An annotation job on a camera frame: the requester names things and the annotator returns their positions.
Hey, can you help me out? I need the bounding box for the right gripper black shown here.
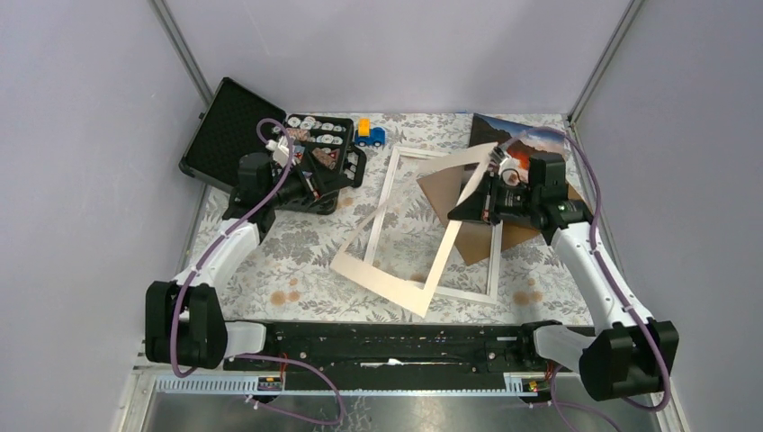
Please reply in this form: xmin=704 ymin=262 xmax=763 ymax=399
xmin=446 ymin=173 xmax=539 ymax=227

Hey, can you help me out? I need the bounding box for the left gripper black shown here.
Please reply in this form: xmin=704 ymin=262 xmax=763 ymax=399
xmin=265 ymin=149 xmax=353 ymax=209

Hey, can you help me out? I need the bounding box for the brown backing board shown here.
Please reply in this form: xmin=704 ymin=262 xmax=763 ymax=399
xmin=418 ymin=157 xmax=594 ymax=266

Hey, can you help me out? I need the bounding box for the landscape sunset photo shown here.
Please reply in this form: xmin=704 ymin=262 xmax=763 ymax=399
xmin=468 ymin=112 xmax=573 ymax=174

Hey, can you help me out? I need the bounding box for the white picture frame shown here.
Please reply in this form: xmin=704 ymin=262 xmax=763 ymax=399
xmin=360 ymin=147 xmax=503 ymax=305

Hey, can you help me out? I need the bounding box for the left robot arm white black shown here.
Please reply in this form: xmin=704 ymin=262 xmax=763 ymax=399
xmin=144 ymin=141 xmax=367 ymax=377

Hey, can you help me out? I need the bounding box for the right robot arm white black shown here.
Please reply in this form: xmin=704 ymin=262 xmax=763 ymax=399
xmin=448 ymin=148 xmax=679 ymax=401

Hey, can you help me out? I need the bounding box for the black poker chip case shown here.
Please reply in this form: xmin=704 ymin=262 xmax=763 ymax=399
xmin=179 ymin=77 xmax=359 ymax=194

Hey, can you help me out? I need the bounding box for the blue yellow toy truck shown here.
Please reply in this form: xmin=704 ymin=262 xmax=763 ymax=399
xmin=354 ymin=118 xmax=386 ymax=148

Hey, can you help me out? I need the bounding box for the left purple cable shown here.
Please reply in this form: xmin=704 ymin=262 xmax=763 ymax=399
xmin=169 ymin=118 xmax=347 ymax=425

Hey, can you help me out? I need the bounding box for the purple cable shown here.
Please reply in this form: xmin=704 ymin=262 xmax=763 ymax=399
xmin=169 ymin=118 xmax=347 ymax=425
xmin=498 ymin=126 xmax=674 ymax=432

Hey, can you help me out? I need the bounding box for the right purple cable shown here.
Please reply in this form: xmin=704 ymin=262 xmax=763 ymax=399
xmin=498 ymin=126 xmax=674 ymax=432

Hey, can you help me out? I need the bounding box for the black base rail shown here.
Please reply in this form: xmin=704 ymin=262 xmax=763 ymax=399
xmin=223 ymin=321 xmax=549 ymax=392

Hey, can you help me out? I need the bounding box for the left aluminium corner post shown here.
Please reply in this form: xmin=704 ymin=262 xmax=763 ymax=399
xmin=148 ymin=0 xmax=213 ymax=106

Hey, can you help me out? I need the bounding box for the aluminium corner post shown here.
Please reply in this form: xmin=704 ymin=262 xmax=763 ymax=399
xmin=567 ymin=0 xmax=646 ymax=126
xmin=148 ymin=0 xmax=213 ymax=106

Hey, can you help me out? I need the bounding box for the white slotted cable duct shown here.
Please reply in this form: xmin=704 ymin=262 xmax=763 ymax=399
xmin=155 ymin=373 xmax=541 ymax=398

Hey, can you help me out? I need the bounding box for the right aluminium corner post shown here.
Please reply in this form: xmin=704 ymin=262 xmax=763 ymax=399
xmin=567 ymin=0 xmax=646 ymax=126

